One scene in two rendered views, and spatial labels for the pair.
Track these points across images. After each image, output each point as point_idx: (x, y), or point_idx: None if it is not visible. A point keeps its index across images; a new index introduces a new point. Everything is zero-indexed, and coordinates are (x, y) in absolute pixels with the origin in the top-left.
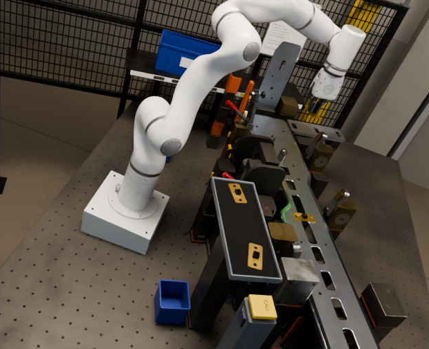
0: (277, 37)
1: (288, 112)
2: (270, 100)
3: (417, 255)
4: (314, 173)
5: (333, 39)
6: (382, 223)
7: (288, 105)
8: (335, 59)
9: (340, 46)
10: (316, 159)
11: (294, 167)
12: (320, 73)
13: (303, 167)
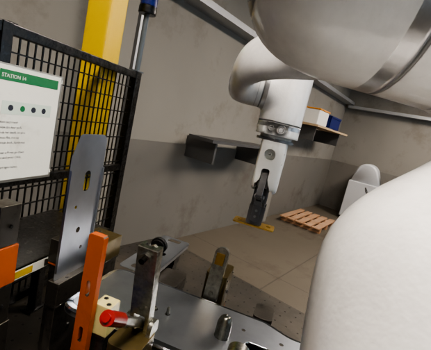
0: (10, 144)
1: (112, 252)
2: (79, 251)
3: (292, 308)
4: (256, 314)
5: (275, 80)
6: (246, 305)
7: (110, 242)
8: (296, 112)
9: (300, 87)
10: (225, 292)
11: (249, 332)
12: (273, 148)
13: (248, 319)
